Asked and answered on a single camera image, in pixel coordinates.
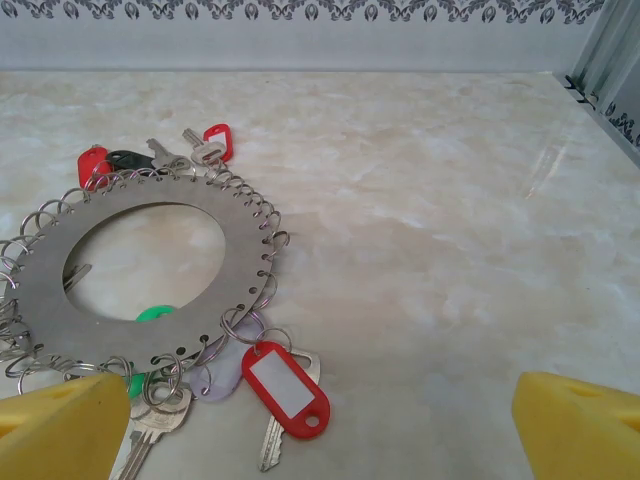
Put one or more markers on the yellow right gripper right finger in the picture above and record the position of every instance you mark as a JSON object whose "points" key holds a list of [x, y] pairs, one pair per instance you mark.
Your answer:
{"points": [[585, 435]]}

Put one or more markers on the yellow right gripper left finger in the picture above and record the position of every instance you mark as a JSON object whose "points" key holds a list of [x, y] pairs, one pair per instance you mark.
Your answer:
{"points": [[60, 435]]}

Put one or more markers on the silver key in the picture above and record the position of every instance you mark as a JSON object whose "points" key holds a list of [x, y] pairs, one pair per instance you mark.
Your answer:
{"points": [[207, 154], [160, 420], [162, 157], [272, 445]]}

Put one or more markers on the green key tag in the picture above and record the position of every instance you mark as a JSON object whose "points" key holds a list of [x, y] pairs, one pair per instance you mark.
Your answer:
{"points": [[155, 314]]}

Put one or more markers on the translucent purple key tag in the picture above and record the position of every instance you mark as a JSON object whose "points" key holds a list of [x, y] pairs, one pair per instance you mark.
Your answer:
{"points": [[220, 380]]}

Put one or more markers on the red key tag white label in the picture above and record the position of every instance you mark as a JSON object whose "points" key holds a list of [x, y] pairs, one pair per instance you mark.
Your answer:
{"points": [[218, 129], [280, 385]]}

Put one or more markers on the black key tag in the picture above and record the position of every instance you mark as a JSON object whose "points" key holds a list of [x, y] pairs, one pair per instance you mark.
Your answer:
{"points": [[127, 160]]}

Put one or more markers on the aluminium frame post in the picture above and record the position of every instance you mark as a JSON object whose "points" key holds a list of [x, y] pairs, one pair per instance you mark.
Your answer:
{"points": [[600, 50]]}

